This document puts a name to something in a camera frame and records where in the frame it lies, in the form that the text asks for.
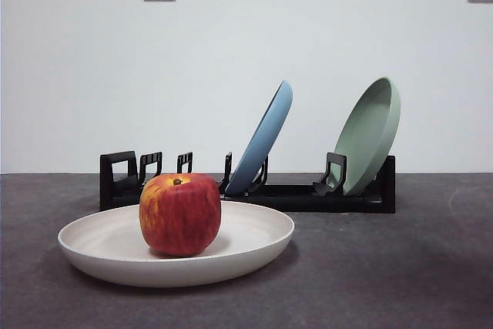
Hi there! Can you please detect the red yellow apple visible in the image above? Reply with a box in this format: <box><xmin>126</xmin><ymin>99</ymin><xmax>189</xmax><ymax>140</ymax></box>
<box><xmin>139</xmin><ymin>173</ymin><xmax>223</xmax><ymax>257</ymax></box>

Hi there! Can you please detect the cream yellow plate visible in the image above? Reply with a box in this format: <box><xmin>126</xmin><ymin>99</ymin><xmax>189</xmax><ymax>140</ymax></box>
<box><xmin>57</xmin><ymin>200</ymin><xmax>297</xmax><ymax>288</ymax></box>

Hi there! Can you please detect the blue plate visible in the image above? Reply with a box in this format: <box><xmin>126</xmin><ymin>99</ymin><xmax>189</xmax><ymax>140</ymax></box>
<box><xmin>225</xmin><ymin>79</ymin><xmax>293</xmax><ymax>195</ymax></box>

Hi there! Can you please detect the black plate rack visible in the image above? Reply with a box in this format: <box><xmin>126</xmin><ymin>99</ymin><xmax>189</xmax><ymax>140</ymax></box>
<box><xmin>99</xmin><ymin>150</ymin><xmax>397</xmax><ymax>214</ymax></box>

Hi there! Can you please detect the green plate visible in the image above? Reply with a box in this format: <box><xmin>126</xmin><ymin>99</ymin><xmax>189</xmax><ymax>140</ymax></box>
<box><xmin>331</xmin><ymin>76</ymin><xmax>402</xmax><ymax>196</ymax></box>

